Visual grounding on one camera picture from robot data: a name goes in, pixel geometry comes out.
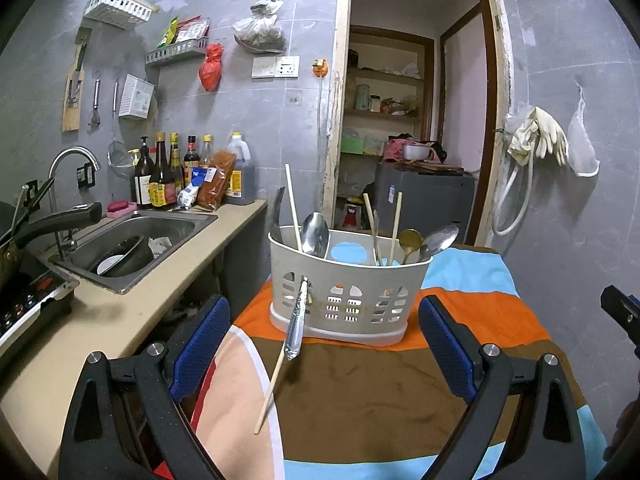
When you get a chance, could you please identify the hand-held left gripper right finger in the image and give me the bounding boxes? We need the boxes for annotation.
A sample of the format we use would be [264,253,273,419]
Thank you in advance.
[417,294,588,480]

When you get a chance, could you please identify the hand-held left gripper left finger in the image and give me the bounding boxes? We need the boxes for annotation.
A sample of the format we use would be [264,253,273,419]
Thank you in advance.
[57,294,232,480]

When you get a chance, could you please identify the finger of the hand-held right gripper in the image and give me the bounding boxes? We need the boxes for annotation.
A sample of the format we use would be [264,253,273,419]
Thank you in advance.
[600,285,640,346]

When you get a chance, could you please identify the large silver spoon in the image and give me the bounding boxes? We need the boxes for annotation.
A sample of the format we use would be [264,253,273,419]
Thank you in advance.
[419,224,460,263]

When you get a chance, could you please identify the gold spoon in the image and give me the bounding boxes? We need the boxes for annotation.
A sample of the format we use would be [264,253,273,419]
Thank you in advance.
[398,229,423,265]

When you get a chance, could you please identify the white plastic utensil basket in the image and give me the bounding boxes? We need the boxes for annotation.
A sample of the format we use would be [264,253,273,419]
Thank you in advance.
[268,225,435,347]

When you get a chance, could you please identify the beige kitchen counter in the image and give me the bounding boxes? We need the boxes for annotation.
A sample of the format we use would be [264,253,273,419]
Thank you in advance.
[0,199,268,466]

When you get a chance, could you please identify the striped blanket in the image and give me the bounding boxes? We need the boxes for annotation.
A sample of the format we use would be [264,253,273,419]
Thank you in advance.
[190,245,608,480]

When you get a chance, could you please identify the black bowl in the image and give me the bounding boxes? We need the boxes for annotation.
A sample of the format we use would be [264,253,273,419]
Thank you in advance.
[95,235,153,278]

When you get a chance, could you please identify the steel sink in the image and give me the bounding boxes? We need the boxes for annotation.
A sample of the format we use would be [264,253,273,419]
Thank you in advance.
[50,210,218,295]

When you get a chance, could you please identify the blue white packet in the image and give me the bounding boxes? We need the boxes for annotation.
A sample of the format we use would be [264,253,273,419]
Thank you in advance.
[177,167,218,208]

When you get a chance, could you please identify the white mesh bag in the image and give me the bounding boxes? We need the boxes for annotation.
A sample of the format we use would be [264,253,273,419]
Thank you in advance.
[567,85,601,177]

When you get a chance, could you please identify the dark pump bottle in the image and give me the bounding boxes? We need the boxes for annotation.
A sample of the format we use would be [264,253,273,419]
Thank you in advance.
[131,136,157,209]

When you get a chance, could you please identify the dark sauce bottle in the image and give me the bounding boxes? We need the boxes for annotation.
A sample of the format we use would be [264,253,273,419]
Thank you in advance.
[149,131,177,207]

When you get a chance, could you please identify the black cooktop stove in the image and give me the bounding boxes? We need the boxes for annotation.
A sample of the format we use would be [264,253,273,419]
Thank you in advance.
[0,260,80,346]

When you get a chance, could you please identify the yellow cap dark bottle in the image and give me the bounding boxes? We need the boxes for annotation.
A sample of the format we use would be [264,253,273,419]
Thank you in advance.
[167,132,185,198]

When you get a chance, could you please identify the cream rubber gloves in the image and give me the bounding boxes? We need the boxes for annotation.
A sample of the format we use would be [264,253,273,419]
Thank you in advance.
[507,106,570,167]

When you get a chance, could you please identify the white bowl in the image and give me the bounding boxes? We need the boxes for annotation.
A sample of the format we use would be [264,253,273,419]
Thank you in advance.
[402,142,436,161]

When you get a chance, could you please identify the metal strainer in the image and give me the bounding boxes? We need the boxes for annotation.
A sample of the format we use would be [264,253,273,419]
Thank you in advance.
[107,79,136,178]

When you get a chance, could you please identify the pink cloth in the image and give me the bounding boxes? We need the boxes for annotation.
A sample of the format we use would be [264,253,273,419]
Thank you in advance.
[385,136,416,162]

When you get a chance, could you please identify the steel faucet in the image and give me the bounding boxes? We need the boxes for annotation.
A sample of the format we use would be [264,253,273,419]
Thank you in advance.
[48,146,102,261]

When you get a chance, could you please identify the wooden shelf unit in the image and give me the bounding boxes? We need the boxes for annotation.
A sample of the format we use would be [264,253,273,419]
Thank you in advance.
[345,30,435,201]

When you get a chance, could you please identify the metal peeler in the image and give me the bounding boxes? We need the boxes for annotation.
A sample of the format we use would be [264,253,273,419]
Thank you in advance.
[89,79,103,127]

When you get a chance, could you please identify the wooden cutting board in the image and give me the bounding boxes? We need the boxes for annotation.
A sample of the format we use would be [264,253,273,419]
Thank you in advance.
[62,27,93,132]

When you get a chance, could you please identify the red plastic bag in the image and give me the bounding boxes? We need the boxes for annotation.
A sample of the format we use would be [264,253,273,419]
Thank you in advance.
[199,42,224,92]

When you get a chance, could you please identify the red snack packet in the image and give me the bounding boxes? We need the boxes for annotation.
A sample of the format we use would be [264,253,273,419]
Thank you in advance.
[176,19,211,43]

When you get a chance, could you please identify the clear plastic bag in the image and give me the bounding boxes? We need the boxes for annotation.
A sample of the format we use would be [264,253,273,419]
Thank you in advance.
[232,0,287,54]

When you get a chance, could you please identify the white hose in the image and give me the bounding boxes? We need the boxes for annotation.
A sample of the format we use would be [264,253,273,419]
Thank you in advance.
[492,152,535,236]

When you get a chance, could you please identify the black handled pan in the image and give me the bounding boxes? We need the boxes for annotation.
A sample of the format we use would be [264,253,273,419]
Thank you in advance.
[0,201,103,281]

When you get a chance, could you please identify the wooden door frame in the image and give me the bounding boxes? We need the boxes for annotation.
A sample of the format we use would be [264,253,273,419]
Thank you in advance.
[320,0,516,248]

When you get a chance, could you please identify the white cable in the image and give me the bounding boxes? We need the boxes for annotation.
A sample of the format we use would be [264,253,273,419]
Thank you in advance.
[316,77,331,136]

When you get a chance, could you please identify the white switch plate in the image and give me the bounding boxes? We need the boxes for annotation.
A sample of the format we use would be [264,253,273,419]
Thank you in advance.
[251,56,300,79]

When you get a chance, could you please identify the grey wall rack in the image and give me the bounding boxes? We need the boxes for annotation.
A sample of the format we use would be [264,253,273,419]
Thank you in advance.
[145,37,210,67]

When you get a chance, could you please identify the white wall basket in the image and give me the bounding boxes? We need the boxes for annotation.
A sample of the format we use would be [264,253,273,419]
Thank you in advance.
[82,0,153,28]

